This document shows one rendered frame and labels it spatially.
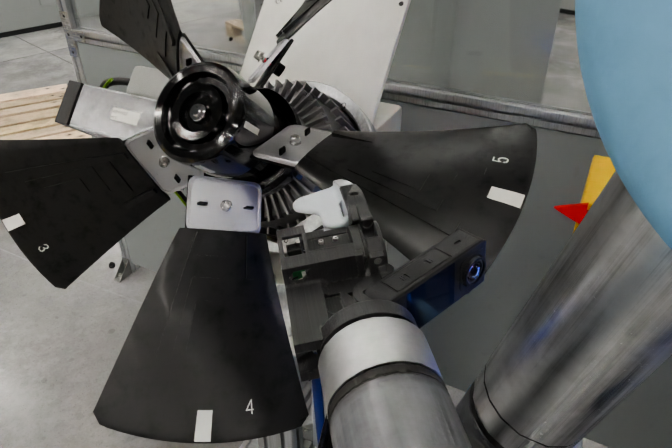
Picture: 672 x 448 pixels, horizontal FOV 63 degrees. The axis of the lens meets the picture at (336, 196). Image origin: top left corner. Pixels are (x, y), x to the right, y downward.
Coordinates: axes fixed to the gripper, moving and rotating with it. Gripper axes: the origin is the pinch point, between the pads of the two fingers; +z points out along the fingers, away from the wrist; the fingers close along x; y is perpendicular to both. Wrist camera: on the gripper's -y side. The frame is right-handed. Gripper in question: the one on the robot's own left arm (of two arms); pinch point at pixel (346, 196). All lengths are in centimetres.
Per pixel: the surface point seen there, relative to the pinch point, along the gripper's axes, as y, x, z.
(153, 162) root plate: 21.5, 1.8, 18.9
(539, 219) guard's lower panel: -52, 51, 54
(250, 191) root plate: 10.0, 4.8, 12.6
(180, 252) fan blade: 18.5, 6.8, 5.6
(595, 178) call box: -37.9, 14.6, 15.4
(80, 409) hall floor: 81, 109, 78
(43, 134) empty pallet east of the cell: 133, 87, 259
